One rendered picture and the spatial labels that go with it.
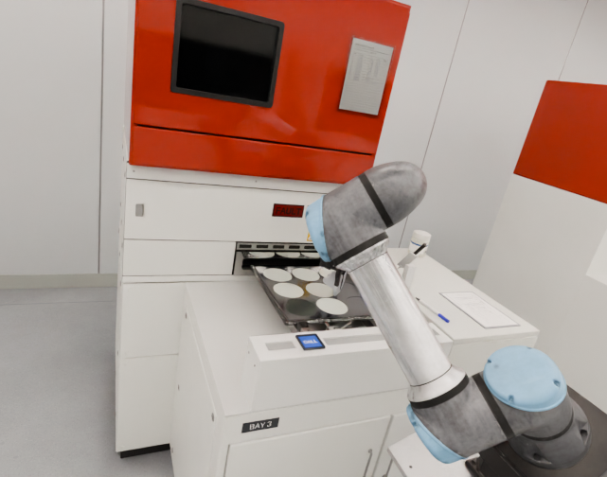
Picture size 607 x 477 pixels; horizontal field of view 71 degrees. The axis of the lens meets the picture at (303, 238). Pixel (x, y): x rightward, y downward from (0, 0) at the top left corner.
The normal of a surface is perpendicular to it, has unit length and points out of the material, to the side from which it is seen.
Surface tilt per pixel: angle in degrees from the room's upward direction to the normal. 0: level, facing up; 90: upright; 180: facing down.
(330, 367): 90
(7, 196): 90
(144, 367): 90
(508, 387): 37
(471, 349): 90
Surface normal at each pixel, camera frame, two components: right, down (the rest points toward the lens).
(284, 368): 0.37, 0.39
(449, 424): -0.37, 0.04
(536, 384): -0.39, -0.73
